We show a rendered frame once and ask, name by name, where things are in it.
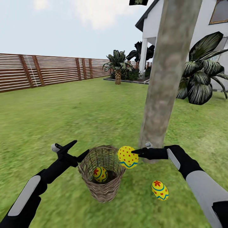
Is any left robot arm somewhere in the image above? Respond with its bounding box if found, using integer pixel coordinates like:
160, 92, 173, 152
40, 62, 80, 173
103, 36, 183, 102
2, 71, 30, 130
0, 140, 90, 228

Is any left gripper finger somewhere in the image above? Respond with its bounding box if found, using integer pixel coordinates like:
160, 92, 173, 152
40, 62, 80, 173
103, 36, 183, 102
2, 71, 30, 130
73, 149, 90, 163
60, 140, 77, 160

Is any easter egg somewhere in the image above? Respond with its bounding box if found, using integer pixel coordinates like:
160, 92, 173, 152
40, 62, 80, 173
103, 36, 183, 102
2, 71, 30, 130
152, 181, 168, 200
116, 146, 139, 169
93, 166, 109, 183

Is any wicker basket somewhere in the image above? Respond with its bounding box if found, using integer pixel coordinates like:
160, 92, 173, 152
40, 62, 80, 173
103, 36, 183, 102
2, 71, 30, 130
77, 145, 126, 203

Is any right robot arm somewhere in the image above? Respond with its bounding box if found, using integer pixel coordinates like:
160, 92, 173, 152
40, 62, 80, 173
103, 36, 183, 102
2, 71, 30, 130
131, 142, 228, 228

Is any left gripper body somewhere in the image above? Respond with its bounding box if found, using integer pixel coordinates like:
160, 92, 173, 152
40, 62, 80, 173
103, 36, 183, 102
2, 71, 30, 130
50, 151, 79, 177

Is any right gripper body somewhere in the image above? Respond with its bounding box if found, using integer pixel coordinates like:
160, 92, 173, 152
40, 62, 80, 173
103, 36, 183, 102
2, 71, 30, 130
143, 147, 160, 160

